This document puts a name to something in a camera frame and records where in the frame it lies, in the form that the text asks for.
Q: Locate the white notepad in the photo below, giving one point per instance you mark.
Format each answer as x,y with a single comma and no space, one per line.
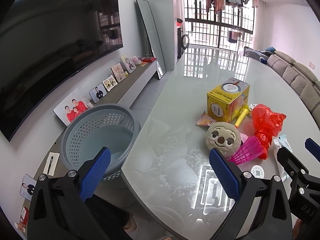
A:
54,163

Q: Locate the red plastic bag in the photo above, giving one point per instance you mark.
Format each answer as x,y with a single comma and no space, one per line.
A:
267,125

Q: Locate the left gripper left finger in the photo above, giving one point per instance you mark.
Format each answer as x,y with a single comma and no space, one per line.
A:
58,209

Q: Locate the barred window grille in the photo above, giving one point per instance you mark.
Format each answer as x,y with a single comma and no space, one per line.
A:
231,29

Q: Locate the small photo card of man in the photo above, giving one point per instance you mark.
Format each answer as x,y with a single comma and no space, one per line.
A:
27,187

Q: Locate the white round lid with QR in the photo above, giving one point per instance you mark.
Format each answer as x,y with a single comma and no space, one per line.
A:
258,171

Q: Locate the black pen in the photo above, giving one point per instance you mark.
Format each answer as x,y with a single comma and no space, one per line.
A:
50,163

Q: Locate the pink plastic shuttlecock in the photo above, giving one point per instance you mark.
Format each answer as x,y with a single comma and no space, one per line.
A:
248,151

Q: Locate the photo of man in black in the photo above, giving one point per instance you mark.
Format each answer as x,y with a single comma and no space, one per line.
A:
98,92

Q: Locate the small red white box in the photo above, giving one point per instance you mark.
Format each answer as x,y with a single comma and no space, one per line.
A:
23,220

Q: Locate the large family photo red shirts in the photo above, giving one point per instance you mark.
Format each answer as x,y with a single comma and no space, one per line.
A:
72,106

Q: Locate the yellow cardboard box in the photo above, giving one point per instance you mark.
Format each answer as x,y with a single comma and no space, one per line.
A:
227,100

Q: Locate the baby photo frame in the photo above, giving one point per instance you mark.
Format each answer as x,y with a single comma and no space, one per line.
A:
118,72

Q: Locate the white paper ball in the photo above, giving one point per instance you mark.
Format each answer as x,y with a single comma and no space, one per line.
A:
252,106

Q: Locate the small multi-picture photo frame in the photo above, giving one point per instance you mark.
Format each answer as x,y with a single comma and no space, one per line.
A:
109,83

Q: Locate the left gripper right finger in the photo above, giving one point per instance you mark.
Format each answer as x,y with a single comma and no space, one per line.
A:
272,219

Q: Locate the pink snack wrapper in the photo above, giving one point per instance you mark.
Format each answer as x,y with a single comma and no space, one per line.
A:
205,120

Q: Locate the beige sloth plush toy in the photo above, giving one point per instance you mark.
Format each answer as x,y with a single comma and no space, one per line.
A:
224,137

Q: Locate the large curved black television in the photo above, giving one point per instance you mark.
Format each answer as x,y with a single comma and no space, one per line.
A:
44,43

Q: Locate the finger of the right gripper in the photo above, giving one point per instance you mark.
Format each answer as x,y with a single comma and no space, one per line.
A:
313,148
294,168

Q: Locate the leaning floor mirror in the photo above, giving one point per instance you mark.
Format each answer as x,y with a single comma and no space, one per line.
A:
153,36

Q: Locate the yellow foam dart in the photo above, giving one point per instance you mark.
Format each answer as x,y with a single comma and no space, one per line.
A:
241,117

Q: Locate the pink plush on console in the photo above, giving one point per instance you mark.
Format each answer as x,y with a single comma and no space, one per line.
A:
137,61

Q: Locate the grey perforated laundry basket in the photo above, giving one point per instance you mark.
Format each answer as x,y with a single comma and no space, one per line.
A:
110,125

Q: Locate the grey sectional sofa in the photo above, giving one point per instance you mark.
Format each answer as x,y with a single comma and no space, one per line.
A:
300,78

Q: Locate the red item on console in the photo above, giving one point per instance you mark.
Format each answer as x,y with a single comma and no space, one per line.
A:
148,59

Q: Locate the tall portrait photo frame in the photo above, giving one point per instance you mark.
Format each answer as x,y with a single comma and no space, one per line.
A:
127,62

